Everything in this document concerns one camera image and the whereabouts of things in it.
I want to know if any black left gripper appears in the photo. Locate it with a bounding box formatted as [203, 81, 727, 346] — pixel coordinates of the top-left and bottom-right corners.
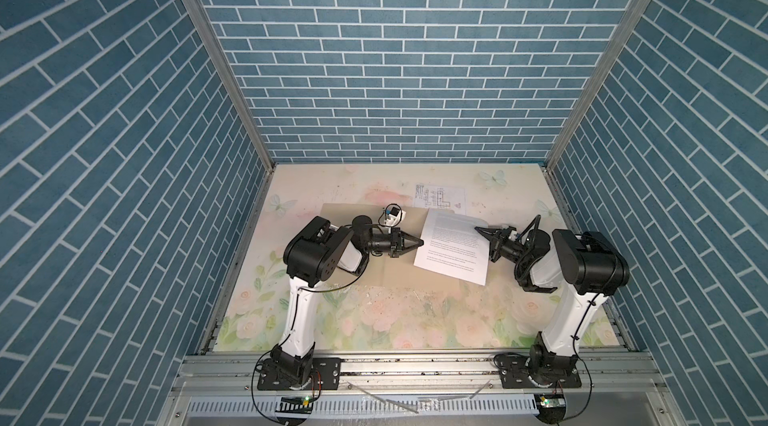
[360, 231, 420, 259]

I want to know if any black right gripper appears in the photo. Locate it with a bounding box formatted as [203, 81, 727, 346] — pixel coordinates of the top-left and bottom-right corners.
[474, 228, 530, 270]

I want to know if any white printed text sheet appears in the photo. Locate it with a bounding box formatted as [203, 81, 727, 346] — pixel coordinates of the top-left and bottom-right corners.
[414, 209, 490, 286]

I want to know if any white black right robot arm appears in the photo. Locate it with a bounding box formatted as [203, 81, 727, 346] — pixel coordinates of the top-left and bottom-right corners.
[475, 217, 630, 388]

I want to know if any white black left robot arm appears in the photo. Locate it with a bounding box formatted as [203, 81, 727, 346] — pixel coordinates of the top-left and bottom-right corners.
[269, 215, 424, 385]

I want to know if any white technical drawing sheet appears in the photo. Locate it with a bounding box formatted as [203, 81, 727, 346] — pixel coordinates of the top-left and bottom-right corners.
[412, 184, 467, 215]

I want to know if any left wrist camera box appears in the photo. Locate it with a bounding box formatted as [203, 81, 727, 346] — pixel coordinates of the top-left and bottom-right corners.
[379, 203, 406, 228]

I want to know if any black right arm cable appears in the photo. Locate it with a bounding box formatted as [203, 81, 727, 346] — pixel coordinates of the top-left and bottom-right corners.
[512, 214, 559, 295]

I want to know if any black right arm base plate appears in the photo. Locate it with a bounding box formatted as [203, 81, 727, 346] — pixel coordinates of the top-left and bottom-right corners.
[492, 353, 582, 389]

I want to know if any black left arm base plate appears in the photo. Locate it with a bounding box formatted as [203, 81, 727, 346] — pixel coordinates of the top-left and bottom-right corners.
[256, 357, 342, 391]

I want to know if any aluminium front rail frame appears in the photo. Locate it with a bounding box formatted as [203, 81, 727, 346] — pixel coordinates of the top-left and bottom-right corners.
[159, 348, 683, 425]

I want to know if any aluminium right corner post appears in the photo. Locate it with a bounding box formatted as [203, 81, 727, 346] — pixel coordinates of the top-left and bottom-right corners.
[544, 0, 651, 175]

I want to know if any aluminium corner post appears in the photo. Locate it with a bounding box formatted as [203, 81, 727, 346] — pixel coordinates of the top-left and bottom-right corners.
[544, 0, 651, 175]
[181, 0, 275, 174]

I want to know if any aluminium left corner post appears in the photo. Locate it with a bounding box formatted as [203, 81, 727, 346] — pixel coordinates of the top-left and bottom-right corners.
[181, 0, 275, 174]

